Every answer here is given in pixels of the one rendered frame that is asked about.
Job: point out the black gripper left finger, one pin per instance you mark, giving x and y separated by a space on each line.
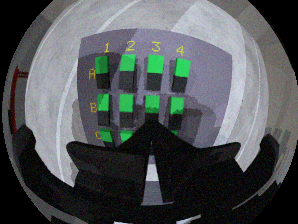
128 161

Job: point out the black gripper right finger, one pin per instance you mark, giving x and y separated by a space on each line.
176 160

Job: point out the grey switch panel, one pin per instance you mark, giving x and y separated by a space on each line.
125 77

